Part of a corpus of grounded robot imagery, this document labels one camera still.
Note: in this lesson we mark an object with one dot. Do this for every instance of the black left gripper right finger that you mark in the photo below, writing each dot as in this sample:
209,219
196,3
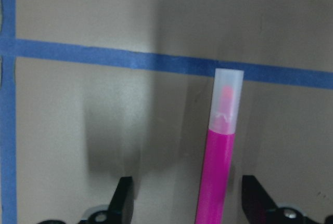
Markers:
259,207

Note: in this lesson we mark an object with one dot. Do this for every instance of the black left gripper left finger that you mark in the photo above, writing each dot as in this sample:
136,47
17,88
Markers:
120,208

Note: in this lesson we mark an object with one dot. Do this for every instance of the pink highlighter pen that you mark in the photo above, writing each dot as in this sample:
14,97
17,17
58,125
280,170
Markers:
225,102

